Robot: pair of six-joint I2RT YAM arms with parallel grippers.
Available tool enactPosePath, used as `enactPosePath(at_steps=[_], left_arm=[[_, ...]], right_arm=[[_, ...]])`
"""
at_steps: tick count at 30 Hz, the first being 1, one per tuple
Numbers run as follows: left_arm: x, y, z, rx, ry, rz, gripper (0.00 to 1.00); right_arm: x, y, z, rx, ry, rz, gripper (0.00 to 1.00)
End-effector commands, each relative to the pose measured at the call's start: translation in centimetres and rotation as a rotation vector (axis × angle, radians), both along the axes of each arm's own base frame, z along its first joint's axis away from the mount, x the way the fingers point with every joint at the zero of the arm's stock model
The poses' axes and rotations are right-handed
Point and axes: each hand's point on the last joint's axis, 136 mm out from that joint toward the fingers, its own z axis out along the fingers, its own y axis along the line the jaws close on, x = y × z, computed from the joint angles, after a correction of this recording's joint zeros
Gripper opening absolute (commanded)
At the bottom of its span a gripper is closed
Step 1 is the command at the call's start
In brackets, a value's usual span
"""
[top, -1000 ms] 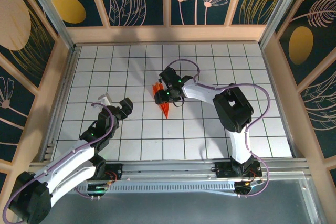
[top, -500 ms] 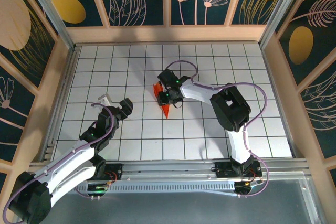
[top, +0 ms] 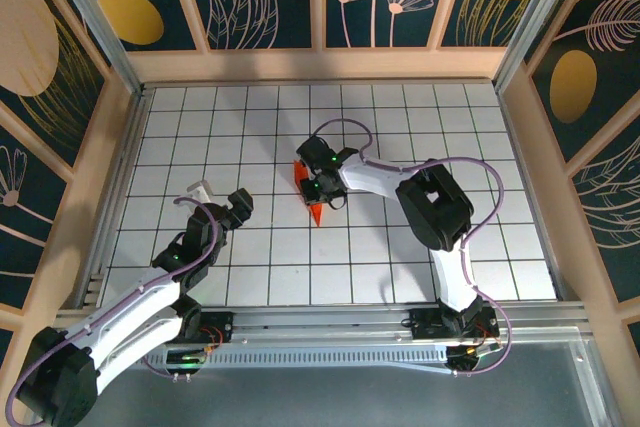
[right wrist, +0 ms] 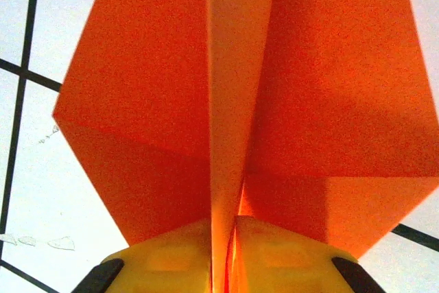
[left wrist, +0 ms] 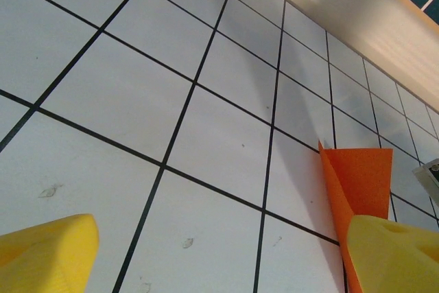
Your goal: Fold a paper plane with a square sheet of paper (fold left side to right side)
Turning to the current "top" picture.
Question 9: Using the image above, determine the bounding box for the orange paper sheet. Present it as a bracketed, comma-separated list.
[291, 159, 330, 229]

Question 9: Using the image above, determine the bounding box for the white gridded table mat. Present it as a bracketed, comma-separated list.
[97, 84, 560, 308]

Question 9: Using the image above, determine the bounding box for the small black circuit board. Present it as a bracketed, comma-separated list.
[446, 341, 504, 378]
[166, 349, 209, 379]

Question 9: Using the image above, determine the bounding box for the grey translucent panel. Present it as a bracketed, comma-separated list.
[29, 341, 614, 427]

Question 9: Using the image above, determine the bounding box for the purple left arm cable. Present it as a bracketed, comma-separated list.
[7, 196, 224, 427]

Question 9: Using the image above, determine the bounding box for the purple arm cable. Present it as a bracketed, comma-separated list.
[7, 196, 224, 427]
[307, 118, 512, 378]

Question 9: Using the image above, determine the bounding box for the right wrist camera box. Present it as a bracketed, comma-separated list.
[296, 136, 359, 173]

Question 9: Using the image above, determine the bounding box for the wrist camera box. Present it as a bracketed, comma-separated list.
[174, 179, 217, 209]
[296, 136, 359, 173]

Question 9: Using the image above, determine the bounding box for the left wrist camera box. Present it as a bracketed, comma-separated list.
[174, 179, 217, 209]

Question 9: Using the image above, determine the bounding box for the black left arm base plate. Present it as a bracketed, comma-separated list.
[192, 310, 236, 346]

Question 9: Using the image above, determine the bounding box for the aluminium side rail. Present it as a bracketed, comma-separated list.
[74, 86, 154, 309]

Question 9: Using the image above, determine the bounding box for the aluminium mounting rail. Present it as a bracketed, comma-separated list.
[49, 300, 594, 348]

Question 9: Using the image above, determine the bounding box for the slotted grey cable duct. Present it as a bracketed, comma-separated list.
[142, 349, 451, 369]

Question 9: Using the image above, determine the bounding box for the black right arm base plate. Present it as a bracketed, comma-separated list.
[408, 307, 501, 341]

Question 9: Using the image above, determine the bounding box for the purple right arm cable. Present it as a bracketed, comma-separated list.
[307, 118, 512, 378]

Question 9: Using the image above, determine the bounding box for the aluminium corner post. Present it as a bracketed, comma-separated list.
[40, 0, 147, 96]
[491, 0, 587, 94]

